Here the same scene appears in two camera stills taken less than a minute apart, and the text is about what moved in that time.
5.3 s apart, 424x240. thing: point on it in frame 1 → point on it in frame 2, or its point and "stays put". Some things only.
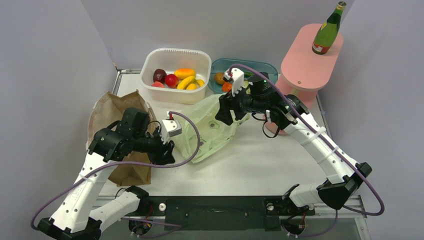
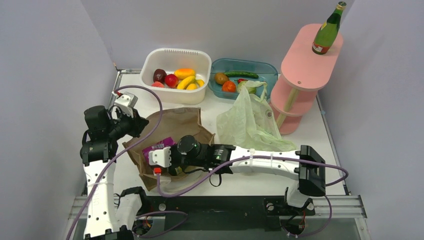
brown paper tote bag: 109,107 → 174,124
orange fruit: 226,87 stays put
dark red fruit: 159,75 stays put
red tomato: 171,81 stays put
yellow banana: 183,83 stays put
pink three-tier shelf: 302,71 stays put
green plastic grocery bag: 203,134 → 249,122
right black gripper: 228,103 → 173,163
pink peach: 157,84 stays put
